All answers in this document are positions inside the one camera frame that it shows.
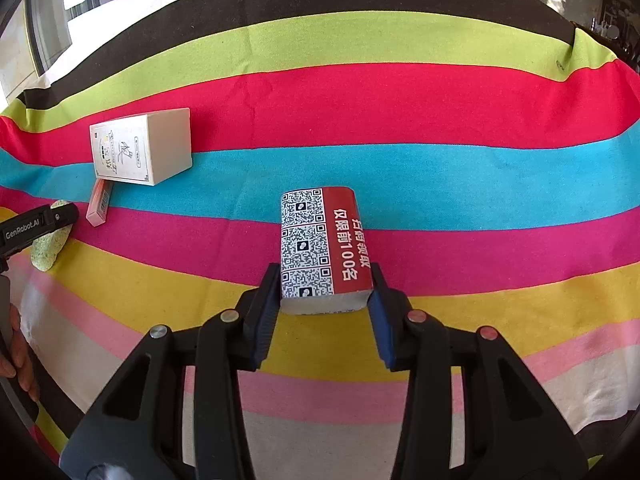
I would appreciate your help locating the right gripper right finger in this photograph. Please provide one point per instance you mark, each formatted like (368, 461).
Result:
(473, 408)

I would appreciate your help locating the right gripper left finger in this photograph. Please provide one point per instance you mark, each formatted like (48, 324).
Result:
(173, 410)

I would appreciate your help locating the beige herbal cream box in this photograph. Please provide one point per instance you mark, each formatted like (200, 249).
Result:
(142, 149)

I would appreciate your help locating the red tissue pack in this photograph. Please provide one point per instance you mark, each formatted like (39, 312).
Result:
(325, 262)

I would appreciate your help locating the person's left hand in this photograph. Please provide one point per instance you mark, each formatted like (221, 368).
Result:
(19, 365)

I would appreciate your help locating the green round sponge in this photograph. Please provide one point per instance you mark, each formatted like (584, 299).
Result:
(45, 249)

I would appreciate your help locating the small pink box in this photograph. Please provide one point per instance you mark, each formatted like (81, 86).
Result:
(99, 201)

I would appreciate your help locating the striped colourful tablecloth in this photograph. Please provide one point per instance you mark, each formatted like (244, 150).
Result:
(492, 145)

